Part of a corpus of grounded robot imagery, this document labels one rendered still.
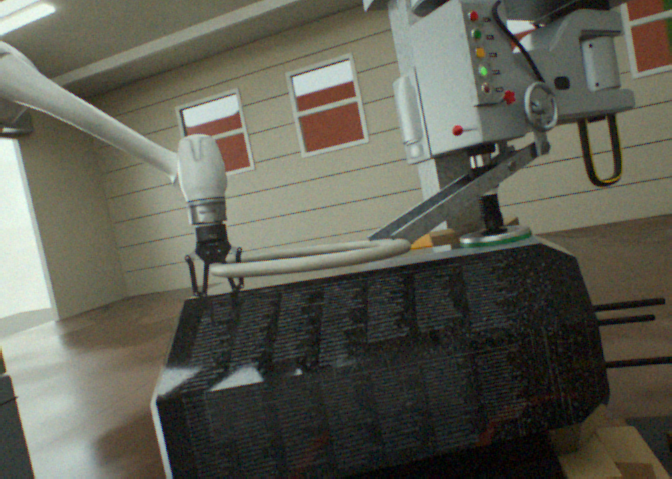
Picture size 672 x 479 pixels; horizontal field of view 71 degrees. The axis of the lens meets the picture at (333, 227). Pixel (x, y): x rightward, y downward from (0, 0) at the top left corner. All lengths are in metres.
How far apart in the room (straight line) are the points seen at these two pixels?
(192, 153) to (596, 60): 1.48
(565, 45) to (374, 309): 1.09
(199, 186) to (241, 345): 0.54
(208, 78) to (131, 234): 3.42
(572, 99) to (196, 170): 1.25
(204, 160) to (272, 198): 7.20
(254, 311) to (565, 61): 1.30
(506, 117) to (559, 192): 6.06
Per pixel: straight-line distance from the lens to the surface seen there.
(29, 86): 1.24
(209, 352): 1.49
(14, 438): 1.41
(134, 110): 9.99
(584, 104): 1.86
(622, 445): 1.71
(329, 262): 0.93
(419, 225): 1.28
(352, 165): 7.77
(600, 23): 2.05
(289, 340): 1.38
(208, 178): 1.11
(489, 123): 1.45
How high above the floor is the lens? 1.04
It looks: 3 degrees down
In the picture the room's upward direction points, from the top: 11 degrees counter-clockwise
